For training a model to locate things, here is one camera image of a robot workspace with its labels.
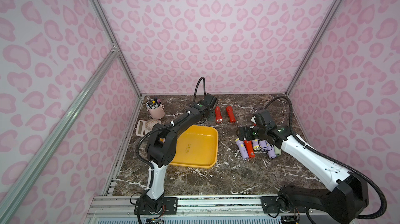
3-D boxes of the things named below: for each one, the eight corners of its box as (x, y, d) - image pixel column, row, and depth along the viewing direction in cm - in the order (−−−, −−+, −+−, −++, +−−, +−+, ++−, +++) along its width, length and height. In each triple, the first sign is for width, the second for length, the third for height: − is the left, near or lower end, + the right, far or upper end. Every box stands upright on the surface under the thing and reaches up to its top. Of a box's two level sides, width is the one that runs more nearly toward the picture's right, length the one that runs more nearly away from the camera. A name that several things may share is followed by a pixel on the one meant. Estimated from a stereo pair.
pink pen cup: (150, 119, 108) (144, 106, 98) (152, 110, 114) (147, 97, 103) (163, 119, 108) (158, 106, 98) (165, 110, 114) (161, 97, 103)
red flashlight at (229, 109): (231, 123, 105) (231, 121, 103) (225, 109, 114) (226, 106, 111) (237, 122, 106) (237, 120, 104) (231, 108, 114) (231, 105, 112)
